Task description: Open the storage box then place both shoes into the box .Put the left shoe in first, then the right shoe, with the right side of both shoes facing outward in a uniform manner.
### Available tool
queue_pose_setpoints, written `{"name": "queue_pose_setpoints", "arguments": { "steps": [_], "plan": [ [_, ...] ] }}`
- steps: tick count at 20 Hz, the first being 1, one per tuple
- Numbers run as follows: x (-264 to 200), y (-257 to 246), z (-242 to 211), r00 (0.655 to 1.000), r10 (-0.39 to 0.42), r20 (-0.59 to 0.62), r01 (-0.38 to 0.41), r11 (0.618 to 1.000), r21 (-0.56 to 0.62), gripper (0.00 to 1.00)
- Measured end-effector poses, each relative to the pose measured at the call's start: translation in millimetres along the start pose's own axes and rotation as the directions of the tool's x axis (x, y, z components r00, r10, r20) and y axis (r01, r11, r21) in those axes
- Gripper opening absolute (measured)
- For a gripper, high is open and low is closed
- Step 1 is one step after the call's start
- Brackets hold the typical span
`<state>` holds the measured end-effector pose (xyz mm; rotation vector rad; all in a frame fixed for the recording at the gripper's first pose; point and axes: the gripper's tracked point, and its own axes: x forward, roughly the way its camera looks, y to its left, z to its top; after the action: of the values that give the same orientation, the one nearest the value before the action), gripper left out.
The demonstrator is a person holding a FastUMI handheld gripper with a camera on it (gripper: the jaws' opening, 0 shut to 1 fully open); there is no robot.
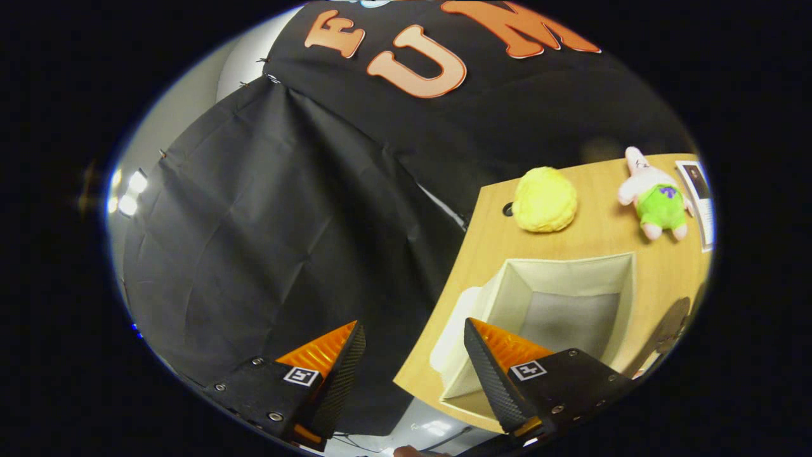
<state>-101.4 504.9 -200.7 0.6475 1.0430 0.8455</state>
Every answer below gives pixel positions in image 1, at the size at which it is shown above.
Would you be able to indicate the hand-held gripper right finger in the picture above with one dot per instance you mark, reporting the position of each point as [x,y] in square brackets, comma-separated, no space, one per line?
[491,374]

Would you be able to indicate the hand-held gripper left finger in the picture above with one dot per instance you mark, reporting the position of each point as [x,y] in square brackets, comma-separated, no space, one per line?
[342,374]

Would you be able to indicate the grey fabric storage box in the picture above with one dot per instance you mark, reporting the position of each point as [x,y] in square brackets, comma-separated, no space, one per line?
[571,279]

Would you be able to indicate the brown fuzzy shoe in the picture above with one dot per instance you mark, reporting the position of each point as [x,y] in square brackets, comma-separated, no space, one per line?
[669,327]

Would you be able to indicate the yellow round plush toy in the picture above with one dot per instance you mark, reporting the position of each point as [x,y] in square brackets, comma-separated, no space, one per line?
[545,200]

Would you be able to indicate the pink starfish plush toy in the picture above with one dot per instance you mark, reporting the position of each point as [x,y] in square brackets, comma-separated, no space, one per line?
[660,203]

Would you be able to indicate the white portrait book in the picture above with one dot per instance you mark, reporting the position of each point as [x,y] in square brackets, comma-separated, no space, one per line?
[698,190]

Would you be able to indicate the ceiling light panel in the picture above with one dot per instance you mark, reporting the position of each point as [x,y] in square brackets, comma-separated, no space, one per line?
[130,193]

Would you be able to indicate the row of black cloth clips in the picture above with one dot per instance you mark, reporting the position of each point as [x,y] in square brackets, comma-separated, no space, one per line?
[263,60]

